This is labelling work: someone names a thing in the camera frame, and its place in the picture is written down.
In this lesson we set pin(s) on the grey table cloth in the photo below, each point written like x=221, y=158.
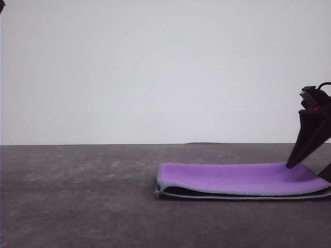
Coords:
x=77, y=206

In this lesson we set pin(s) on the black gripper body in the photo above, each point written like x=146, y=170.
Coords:
x=316, y=99

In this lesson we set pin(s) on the purple towel with grey hem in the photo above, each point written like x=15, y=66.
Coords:
x=219, y=178

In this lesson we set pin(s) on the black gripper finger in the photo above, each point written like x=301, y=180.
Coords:
x=1, y=5
x=310, y=134
x=327, y=174

